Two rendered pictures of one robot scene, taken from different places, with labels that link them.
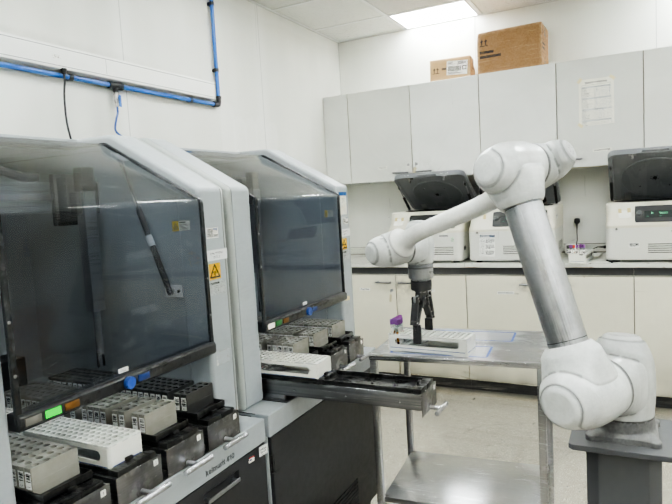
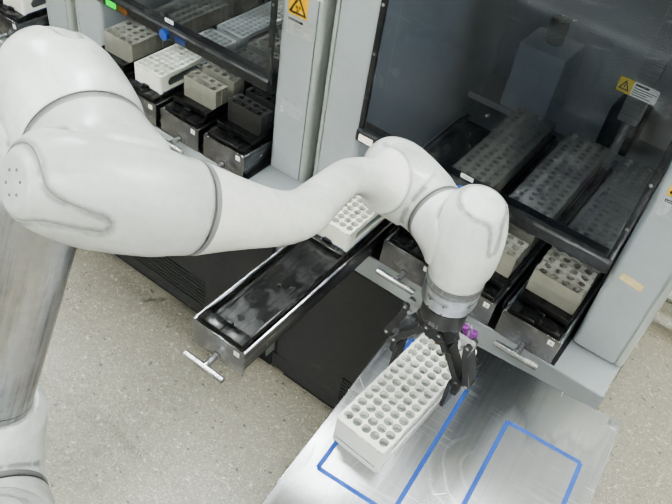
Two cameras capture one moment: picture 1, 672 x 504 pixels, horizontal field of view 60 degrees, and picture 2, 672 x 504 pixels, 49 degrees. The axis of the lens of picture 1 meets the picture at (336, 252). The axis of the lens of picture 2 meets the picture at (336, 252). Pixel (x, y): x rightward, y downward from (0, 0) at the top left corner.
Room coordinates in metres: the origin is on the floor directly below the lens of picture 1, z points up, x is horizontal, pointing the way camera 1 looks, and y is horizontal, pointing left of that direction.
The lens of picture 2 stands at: (1.92, -1.11, 1.91)
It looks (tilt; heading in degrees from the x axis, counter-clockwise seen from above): 44 degrees down; 92
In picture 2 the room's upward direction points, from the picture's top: 10 degrees clockwise
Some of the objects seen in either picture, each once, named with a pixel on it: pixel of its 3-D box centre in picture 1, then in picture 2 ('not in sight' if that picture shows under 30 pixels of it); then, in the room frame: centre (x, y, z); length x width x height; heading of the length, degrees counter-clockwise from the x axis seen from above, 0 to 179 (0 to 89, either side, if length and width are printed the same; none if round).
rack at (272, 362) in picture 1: (285, 365); (367, 203); (1.92, 0.19, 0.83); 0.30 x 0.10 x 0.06; 63
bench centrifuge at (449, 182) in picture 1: (436, 215); not in sight; (4.36, -0.77, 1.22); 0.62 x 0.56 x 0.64; 151
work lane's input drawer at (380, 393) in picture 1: (334, 386); (317, 259); (1.84, 0.03, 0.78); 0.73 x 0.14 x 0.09; 63
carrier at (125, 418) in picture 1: (138, 415); (220, 82); (1.48, 0.54, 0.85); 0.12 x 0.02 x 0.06; 153
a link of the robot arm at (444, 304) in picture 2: (420, 271); (451, 288); (2.08, -0.30, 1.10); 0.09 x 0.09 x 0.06
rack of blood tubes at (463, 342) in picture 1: (431, 341); (407, 392); (2.06, -0.32, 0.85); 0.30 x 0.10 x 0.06; 59
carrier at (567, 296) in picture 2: (336, 329); (555, 289); (2.35, 0.02, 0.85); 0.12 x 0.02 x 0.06; 152
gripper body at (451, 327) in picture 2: (421, 292); (441, 318); (2.08, -0.30, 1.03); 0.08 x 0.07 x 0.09; 149
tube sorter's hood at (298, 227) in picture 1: (249, 231); (571, 25); (2.25, 0.33, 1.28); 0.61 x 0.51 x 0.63; 153
